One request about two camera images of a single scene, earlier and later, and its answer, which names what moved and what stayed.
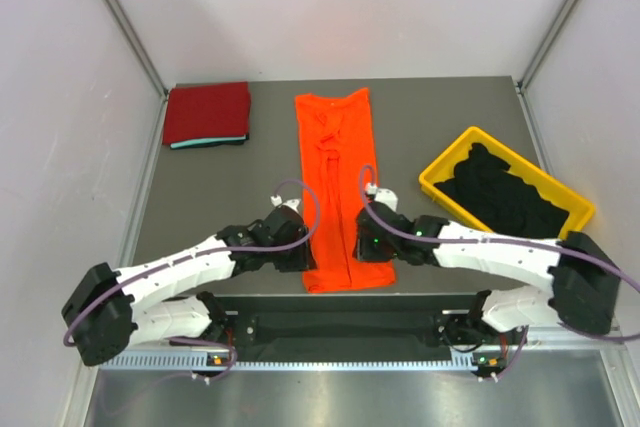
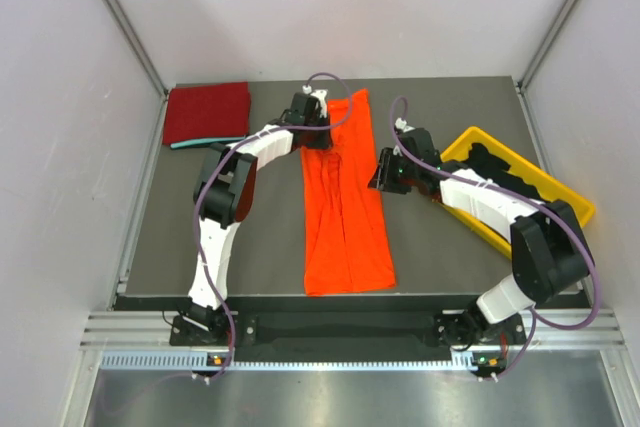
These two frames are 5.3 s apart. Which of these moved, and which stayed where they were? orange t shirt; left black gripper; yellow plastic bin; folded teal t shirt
Moved: left black gripper
Stayed: folded teal t shirt; orange t shirt; yellow plastic bin
